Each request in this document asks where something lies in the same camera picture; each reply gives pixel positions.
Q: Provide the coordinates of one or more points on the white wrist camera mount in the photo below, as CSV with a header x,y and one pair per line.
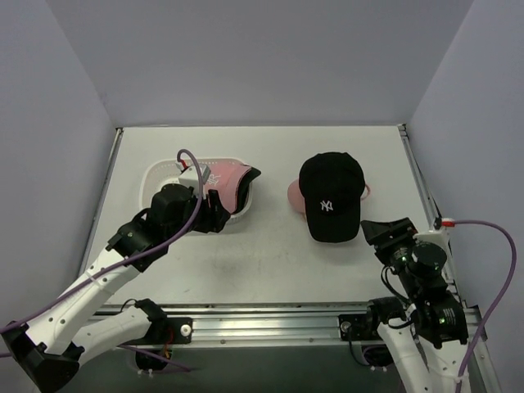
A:
x,y
438,234
188,177

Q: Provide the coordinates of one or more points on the plain pink baseball cap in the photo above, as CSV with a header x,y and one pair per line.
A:
x,y
297,201

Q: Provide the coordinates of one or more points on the white perforated plastic basket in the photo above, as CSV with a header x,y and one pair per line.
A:
x,y
164,172

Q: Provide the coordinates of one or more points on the aluminium mounting rail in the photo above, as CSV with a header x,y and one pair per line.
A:
x,y
241,325

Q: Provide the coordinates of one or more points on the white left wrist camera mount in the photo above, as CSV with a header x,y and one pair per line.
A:
x,y
188,177

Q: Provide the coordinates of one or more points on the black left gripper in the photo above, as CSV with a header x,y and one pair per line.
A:
x,y
214,209

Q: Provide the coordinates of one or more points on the pink cap with white logo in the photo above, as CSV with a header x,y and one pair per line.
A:
x,y
225,178

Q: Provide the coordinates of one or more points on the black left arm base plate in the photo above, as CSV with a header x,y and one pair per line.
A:
x,y
176,329

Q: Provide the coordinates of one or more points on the dark green baseball cap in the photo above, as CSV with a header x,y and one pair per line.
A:
x,y
247,184

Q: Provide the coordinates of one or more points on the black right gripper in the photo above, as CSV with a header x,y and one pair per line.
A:
x,y
387,239

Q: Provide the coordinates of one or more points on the black baseball cap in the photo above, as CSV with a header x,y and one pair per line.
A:
x,y
332,184

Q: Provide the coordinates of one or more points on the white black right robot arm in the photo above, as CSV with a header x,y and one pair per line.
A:
x,y
425,329

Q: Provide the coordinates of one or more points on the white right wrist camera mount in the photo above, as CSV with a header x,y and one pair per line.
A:
x,y
438,234

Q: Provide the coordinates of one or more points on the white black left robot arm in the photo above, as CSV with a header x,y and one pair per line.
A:
x,y
52,346

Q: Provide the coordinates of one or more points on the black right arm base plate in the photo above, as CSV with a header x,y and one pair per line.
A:
x,y
359,326

